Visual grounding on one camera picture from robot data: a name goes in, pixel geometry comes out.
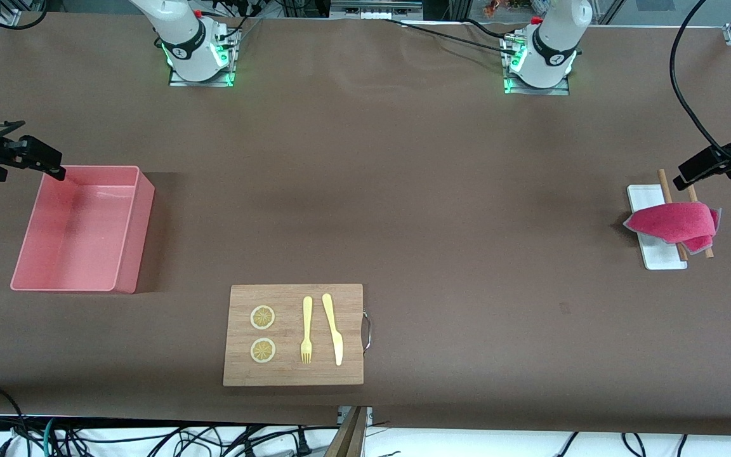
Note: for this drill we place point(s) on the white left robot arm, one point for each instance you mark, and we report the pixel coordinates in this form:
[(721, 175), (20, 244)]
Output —
[(553, 38)]

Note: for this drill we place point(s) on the white rack base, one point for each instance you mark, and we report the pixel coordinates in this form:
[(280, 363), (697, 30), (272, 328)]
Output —
[(645, 195)]

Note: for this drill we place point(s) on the lemon slice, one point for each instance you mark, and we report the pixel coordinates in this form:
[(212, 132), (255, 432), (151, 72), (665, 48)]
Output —
[(263, 317), (263, 351)]

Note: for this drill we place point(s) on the wooden beam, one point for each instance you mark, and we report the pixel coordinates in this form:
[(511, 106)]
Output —
[(348, 438)]

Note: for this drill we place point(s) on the black power plug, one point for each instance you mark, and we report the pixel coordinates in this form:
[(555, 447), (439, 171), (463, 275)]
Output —
[(302, 444)]

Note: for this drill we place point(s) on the wooden rack rod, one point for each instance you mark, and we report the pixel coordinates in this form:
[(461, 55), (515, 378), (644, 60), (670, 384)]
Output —
[(693, 193), (664, 187)]

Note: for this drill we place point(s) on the grey power strip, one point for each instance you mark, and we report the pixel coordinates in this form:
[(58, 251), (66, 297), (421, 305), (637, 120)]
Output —
[(375, 7)]

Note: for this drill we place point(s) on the red cloth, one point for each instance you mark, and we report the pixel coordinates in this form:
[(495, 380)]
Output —
[(673, 222)]

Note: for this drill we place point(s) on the metal table bracket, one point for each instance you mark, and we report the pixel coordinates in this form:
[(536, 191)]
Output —
[(368, 414)]

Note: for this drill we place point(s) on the wooden cutting board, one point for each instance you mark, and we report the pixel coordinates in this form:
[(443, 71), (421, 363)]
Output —
[(292, 374)]

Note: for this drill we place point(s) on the brown table cover sheet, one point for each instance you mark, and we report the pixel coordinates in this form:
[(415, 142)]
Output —
[(365, 190)]

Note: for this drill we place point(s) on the orange background object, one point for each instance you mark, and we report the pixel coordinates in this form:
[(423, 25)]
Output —
[(495, 6)]

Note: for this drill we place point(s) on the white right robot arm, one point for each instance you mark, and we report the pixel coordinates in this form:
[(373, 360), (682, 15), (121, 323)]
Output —
[(181, 38)]

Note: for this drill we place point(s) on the pink plastic bin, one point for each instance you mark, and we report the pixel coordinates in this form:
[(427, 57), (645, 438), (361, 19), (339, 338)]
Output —
[(80, 235)]

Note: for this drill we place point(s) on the yellow plastic fork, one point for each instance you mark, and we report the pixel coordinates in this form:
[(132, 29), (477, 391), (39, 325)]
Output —
[(307, 317)]

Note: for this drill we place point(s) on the yellow plastic knife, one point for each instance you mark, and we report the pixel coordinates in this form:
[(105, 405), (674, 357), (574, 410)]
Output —
[(334, 330)]

